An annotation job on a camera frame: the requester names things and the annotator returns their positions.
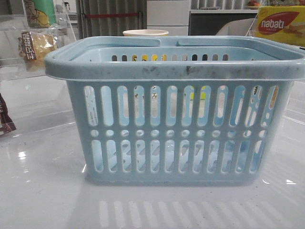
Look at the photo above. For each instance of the clear acrylic shelf stand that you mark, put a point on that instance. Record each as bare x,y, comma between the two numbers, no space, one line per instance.
13,21

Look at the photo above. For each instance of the red barrier tape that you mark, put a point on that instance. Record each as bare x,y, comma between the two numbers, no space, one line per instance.
116,15

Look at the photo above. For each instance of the green yellow snack package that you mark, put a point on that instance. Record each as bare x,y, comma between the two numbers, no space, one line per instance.
40,13

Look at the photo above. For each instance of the light blue plastic basket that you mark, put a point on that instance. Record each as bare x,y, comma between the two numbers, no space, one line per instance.
177,109

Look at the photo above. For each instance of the yellow nabati wafer box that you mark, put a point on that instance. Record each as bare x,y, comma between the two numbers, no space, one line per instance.
281,24

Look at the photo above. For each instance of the clear acrylic stand right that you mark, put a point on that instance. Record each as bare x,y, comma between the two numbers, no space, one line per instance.
252,30

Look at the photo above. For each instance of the white cabinet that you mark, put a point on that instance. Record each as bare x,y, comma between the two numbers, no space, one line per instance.
169,15

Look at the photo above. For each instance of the packaged bread brown label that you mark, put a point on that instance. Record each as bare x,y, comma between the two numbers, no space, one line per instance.
33,47

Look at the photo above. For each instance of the yellow white paper cup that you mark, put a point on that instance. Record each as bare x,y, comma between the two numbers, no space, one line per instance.
145,32

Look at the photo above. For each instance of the dark red snack packet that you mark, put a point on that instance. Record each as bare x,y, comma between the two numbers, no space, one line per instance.
6,123

